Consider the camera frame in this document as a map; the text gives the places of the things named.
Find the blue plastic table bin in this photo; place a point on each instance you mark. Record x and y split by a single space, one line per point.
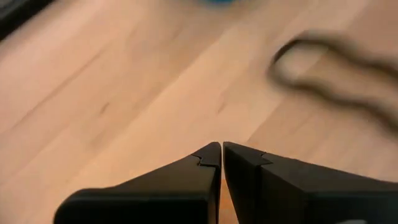
217 1

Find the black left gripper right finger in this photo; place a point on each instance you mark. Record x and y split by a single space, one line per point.
295 193

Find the dark rubber band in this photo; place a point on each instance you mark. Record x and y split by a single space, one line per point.
329 39

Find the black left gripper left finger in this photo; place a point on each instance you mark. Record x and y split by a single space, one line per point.
155 193

